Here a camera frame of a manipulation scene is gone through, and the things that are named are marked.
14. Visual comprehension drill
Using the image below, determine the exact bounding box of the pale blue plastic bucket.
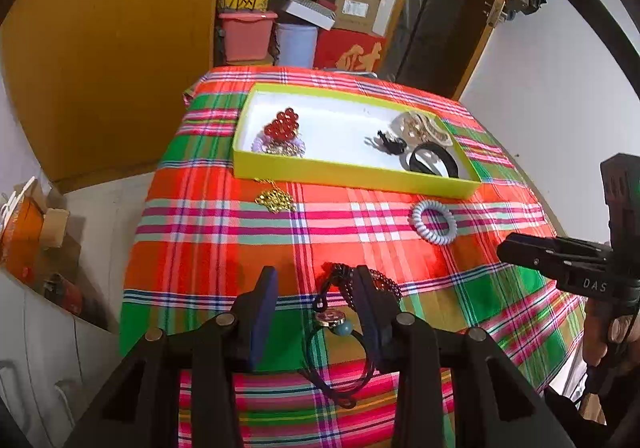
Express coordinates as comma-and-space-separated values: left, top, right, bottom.
274, 22, 319, 69

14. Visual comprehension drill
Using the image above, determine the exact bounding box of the red container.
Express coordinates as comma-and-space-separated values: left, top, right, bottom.
44, 273, 83, 315

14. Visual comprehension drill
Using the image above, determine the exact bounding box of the white spiral hair tie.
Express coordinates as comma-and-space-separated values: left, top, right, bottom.
411, 201, 458, 245

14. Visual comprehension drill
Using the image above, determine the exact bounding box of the yellow shallow box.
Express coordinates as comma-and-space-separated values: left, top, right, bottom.
231, 82, 482, 199

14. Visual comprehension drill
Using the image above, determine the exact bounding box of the white striped box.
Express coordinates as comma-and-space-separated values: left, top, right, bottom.
280, 0, 337, 30

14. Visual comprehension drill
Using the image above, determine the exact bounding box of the orange bag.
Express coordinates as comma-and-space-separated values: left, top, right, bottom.
0, 195, 46, 284

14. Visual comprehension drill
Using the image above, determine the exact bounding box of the gold chain necklace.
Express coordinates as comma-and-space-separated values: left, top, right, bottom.
254, 178, 297, 214

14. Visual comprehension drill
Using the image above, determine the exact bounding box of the wide black hair band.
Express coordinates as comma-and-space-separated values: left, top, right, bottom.
406, 141, 462, 179

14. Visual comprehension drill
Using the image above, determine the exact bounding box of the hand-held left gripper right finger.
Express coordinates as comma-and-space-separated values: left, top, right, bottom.
350, 264, 581, 448

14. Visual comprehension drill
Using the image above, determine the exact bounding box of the yellow black printed box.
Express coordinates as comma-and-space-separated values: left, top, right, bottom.
217, 0, 271, 13

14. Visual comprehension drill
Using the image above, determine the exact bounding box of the grey cabinet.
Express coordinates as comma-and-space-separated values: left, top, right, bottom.
0, 265, 121, 448

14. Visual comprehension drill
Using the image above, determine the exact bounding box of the person's right hand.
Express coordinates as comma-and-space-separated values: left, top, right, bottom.
582, 301, 640, 379

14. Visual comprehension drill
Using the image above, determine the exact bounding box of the black hair tie blue bead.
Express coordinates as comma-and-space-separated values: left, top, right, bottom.
299, 262, 383, 410

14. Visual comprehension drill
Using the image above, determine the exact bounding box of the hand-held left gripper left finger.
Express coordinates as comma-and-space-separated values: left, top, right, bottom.
62, 265, 280, 448

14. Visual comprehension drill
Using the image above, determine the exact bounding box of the lilac spiral hair tie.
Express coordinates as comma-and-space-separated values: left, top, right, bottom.
251, 132, 307, 158

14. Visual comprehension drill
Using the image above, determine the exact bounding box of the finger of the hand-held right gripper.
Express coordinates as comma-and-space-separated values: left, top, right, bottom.
496, 233, 615, 280

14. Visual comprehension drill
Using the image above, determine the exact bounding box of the dark plastic-wrapped panel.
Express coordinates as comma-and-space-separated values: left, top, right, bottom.
382, 0, 516, 99

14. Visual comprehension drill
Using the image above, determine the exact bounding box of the brown cardboard box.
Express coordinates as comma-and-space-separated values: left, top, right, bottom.
332, 0, 388, 34

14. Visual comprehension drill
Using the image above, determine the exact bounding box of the plaid tablecloth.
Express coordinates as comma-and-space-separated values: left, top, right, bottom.
119, 66, 586, 448

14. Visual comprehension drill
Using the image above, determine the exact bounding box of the red gift box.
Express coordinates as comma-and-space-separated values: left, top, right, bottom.
314, 27, 388, 74

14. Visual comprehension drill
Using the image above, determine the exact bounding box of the pink plastic bin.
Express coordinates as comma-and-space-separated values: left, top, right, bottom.
217, 11, 278, 64

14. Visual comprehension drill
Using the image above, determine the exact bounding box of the red bead cluster ornament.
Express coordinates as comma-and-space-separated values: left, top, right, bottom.
263, 108, 301, 141

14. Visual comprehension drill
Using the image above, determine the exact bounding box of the wooden door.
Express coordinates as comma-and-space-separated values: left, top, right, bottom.
0, 0, 226, 184

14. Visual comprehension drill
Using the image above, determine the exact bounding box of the black bow hair clip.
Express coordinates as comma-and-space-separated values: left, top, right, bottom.
364, 127, 408, 155

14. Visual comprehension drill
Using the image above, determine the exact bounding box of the translucent beige claw clip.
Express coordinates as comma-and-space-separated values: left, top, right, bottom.
390, 111, 454, 147

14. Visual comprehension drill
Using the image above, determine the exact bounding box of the small open cardboard box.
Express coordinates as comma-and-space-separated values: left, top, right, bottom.
40, 185, 83, 274

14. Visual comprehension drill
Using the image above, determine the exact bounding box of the dark red bead bracelet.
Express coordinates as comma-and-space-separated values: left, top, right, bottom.
327, 264, 403, 301

